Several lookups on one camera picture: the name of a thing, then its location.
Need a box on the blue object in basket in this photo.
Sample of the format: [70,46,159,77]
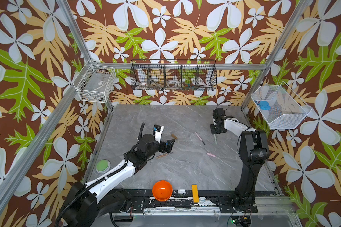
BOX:
[258,101,271,111]

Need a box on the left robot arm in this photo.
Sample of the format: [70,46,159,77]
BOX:
[54,125,176,227]

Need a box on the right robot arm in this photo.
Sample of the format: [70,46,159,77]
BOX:
[210,108,270,213]

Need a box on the orange bowl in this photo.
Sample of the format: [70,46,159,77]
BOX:
[152,180,173,202]

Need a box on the yellow block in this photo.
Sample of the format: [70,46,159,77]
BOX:
[192,184,199,203]

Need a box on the white wire basket left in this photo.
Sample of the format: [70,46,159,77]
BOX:
[74,60,117,103]

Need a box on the aluminium corner frame post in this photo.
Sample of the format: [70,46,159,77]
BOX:
[241,0,313,110]

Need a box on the white wire basket right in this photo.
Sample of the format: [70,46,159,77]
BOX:
[251,82,312,130]

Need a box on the green push button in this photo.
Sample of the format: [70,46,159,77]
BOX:
[96,159,111,174]

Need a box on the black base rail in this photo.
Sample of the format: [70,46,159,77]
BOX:
[113,188,259,214]

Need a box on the black wire basket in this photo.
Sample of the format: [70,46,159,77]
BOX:
[130,59,217,91]

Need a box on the white wire basket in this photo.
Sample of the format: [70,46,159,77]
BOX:
[251,82,312,130]
[74,60,117,103]

